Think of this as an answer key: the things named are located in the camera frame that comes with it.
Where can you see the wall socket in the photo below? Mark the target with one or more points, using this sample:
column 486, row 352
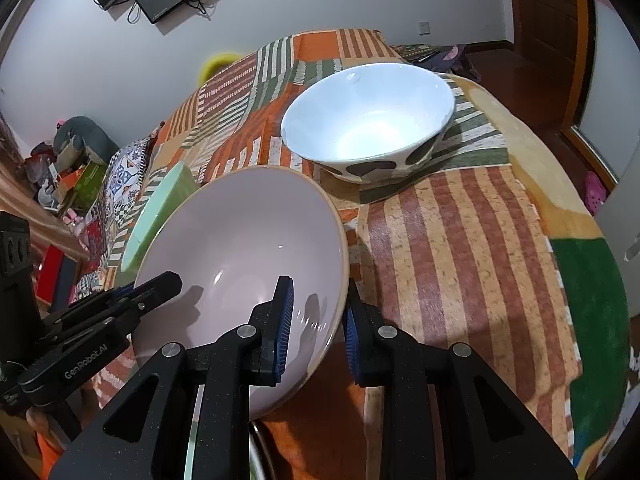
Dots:
column 424, row 28

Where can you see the grey plush toy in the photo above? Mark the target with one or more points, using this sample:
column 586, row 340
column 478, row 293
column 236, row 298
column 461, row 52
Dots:
column 85, row 137

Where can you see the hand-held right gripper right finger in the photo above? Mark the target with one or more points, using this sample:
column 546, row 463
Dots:
column 351, row 345

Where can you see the person's left hand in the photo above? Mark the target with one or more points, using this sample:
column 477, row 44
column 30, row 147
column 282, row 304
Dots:
column 39, row 420

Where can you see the pink rabbit toy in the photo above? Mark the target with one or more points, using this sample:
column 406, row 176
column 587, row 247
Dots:
column 74, row 217

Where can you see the red box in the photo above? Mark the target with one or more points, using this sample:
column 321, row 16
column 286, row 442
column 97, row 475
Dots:
column 50, row 272

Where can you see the white bowl with dark spots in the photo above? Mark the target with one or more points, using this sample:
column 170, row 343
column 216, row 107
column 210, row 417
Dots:
column 370, row 120

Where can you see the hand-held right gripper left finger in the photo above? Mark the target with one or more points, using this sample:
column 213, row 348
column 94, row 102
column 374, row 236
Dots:
column 282, row 330

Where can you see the white mini fridge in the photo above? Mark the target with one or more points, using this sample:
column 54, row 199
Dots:
column 620, row 210

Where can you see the patterned quilt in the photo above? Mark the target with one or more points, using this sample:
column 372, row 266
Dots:
column 125, row 180

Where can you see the mauve bowl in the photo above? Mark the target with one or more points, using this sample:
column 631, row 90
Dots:
column 240, row 240

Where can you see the yellow curved object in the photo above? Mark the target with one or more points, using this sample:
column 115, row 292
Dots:
column 215, row 62

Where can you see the green and cream blanket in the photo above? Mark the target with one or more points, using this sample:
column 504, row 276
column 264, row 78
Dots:
column 590, row 310

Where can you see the pink slipper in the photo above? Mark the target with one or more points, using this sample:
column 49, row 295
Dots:
column 595, row 192

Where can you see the mint green plate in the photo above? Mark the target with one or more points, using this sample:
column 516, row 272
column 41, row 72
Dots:
column 192, row 435

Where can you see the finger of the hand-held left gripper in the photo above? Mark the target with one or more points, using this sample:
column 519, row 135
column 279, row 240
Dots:
column 160, row 285
column 100, row 325

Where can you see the mint green bowl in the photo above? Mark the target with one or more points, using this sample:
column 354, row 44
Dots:
column 160, row 210

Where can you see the striped patchwork blanket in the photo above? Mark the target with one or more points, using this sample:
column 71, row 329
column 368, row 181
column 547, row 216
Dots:
column 450, row 260

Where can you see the brown wooden door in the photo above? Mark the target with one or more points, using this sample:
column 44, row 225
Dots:
column 545, row 20

